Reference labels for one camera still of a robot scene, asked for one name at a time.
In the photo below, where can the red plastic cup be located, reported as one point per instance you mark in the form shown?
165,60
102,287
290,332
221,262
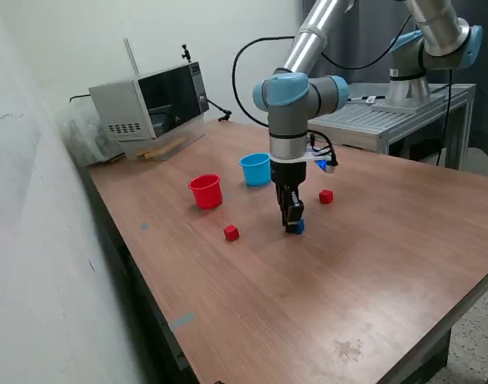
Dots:
206,196

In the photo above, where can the blue plastic cup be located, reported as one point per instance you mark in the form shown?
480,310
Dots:
254,172

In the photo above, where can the black camera mount stud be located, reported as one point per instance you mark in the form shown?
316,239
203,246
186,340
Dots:
185,54

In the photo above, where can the red cube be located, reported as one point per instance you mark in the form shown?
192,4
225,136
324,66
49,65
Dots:
231,233
326,197

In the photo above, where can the blue cube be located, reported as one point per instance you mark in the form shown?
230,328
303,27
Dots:
300,227

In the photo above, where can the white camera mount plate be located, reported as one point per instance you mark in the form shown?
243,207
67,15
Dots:
312,158

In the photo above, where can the grey tape strip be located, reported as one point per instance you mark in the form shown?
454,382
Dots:
182,322

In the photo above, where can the white warning label tag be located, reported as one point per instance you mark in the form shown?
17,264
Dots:
372,98

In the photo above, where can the aluminium base mounting plate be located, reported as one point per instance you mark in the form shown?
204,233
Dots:
388,107

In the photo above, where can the white QR sticker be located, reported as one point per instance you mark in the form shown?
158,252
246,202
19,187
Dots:
394,73

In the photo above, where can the silver microwave oven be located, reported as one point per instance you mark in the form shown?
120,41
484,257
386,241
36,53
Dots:
116,108

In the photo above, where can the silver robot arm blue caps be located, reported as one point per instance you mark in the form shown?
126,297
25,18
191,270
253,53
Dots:
288,120

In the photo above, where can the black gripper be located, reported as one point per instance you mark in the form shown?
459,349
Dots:
289,174

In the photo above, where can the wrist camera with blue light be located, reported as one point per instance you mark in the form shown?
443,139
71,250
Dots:
328,166

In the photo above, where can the aluminium slatted robot pedestal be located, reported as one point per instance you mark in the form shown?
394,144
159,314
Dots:
360,120

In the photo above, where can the thin metal rod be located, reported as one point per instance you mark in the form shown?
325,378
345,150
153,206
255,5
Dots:
131,56

